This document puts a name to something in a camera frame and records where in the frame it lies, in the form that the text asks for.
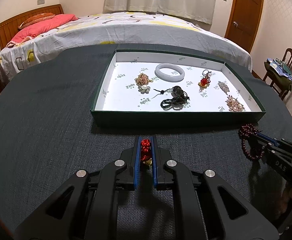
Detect wooden headboard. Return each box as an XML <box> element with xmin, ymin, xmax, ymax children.
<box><xmin>0</xmin><ymin>4</ymin><xmax>63</xmax><ymax>50</ymax></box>

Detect dark red bead mala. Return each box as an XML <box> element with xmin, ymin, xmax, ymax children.
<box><xmin>238</xmin><ymin>124</ymin><xmax>263</xmax><ymax>161</ymax></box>

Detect wooden chair with clothes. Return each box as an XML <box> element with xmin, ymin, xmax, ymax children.
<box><xmin>263</xmin><ymin>48</ymin><xmax>292</xmax><ymax>100</ymax></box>

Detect pink bead bracelet pile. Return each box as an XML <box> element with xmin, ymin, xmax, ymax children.
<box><xmin>134</xmin><ymin>73</ymin><xmax>154</xmax><ymax>87</ymax></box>

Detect pink crystal bracelet in tray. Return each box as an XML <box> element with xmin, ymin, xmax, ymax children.
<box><xmin>225</xmin><ymin>95</ymin><xmax>246</xmax><ymax>113</ymax></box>

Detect silver pearl ring pendant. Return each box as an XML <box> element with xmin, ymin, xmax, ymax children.
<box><xmin>202</xmin><ymin>69</ymin><xmax>212</xmax><ymax>79</ymax></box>

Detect long red tassel charm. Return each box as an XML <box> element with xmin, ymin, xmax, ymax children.
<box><xmin>198</xmin><ymin>77</ymin><xmax>211</xmax><ymax>88</ymax></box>

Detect wall switch plate left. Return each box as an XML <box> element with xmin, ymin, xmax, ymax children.
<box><xmin>37</xmin><ymin>0</ymin><xmax>45</xmax><ymax>5</ymax></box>

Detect black cord pendant necklace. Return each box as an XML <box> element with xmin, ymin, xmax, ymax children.
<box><xmin>152</xmin><ymin>85</ymin><xmax>191</xmax><ymax>111</ymax></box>

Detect white jade bangle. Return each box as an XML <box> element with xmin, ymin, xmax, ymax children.
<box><xmin>155</xmin><ymin>63</ymin><xmax>185</xmax><ymax>82</ymax></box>

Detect wooden door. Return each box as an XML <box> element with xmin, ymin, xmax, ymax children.
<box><xmin>225</xmin><ymin>0</ymin><xmax>264</xmax><ymax>53</ymax></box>

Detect dark grey table cloth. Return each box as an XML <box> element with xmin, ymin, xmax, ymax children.
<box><xmin>0</xmin><ymin>44</ymin><xmax>292</xmax><ymax>239</ymax></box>

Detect pink pillow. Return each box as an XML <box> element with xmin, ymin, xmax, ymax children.
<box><xmin>6</xmin><ymin>14</ymin><xmax>78</xmax><ymax>48</ymax></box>

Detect silver crystal tassel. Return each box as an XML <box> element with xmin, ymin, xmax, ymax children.
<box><xmin>218</xmin><ymin>81</ymin><xmax>230</xmax><ymax>95</ymax></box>

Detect green shallow tray box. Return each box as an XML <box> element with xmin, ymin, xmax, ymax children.
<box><xmin>91</xmin><ymin>49</ymin><xmax>266</xmax><ymax>131</ymax></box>

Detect orange pillow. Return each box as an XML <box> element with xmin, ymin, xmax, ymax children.
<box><xmin>18</xmin><ymin>12</ymin><xmax>55</xmax><ymax>30</ymax></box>

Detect bed with white sheet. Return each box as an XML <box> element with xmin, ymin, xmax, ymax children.
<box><xmin>0</xmin><ymin>12</ymin><xmax>253</xmax><ymax>83</ymax></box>

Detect pearl flower brooch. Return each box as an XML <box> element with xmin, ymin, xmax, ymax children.
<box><xmin>138</xmin><ymin>85</ymin><xmax>150</xmax><ymax>94</ymax></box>

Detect small red tassel charm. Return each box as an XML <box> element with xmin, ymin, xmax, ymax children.
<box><xmin>141</xmin><ymin>139</ymin><xmax>153</xmax><ymax>166</ymax></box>

